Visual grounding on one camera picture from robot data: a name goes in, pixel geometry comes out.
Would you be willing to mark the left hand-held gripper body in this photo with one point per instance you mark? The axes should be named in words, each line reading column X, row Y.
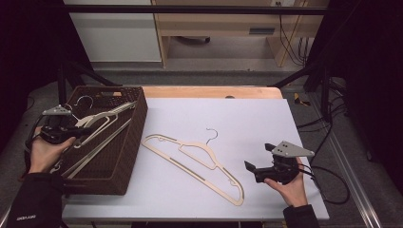
column 55, row 133

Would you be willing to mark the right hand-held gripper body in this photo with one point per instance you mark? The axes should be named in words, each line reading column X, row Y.
column 282, row 171

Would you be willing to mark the beige clothes hanger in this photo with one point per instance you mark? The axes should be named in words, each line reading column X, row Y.
column 95, row 151
column 187, row 169
column 104, row 114

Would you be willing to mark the brown woven basket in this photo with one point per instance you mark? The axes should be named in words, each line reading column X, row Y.
column 130, row 145

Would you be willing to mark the person's right hand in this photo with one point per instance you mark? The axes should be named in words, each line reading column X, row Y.
column 293, row 193

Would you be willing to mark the person's left hand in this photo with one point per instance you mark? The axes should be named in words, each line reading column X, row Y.
column 46, row 156

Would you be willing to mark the black metal stand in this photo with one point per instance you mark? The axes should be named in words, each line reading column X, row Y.
column 61, row 79
column 324, row 91

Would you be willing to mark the yellow and black tool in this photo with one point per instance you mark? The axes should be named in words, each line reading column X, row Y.
column 299, row 99

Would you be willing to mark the white cabinet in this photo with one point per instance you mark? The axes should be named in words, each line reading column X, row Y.
column 117, row 34

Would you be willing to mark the light wooden desk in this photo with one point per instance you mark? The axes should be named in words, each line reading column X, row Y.
column 218, row 23

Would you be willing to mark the black metal crossbar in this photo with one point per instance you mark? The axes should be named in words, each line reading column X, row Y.
column 190, row 9

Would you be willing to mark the aluminium floor rail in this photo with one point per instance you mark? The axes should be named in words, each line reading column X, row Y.
column 351, row 177

